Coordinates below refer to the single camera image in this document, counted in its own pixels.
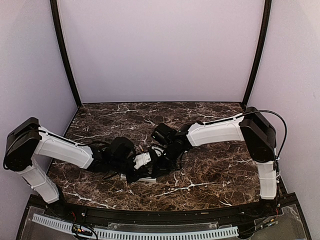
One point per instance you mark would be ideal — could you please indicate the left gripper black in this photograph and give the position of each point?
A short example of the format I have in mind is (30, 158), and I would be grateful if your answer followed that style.
(139, 175)

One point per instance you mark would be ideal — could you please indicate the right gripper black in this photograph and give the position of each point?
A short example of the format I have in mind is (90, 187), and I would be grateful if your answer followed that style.
(158, 169)

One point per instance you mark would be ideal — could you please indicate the white remote control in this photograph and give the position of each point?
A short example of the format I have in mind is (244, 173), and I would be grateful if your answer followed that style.
(145, 180)

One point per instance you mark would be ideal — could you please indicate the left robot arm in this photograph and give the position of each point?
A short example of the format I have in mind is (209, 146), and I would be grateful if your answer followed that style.
(30, 139)

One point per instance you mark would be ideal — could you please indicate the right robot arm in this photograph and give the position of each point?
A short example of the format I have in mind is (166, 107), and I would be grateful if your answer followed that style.
(250, 127)

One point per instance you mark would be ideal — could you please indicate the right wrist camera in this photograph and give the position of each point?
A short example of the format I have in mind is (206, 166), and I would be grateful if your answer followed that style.
(157, 149)

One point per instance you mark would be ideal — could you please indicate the white slotted cable duct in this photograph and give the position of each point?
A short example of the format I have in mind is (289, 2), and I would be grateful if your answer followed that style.
(121, 231)

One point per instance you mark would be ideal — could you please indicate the black front rail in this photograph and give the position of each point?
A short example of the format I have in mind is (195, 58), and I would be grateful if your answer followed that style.
(240, 215)

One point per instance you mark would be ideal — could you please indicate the left black frame post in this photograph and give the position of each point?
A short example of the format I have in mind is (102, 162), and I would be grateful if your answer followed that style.
(63, 52)

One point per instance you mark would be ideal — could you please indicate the black frame post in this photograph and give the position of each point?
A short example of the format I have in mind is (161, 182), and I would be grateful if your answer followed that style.
(63, 52)
(258, 53)

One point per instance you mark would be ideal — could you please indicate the right black frame post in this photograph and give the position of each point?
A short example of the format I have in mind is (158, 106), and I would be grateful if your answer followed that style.
(258, 53)

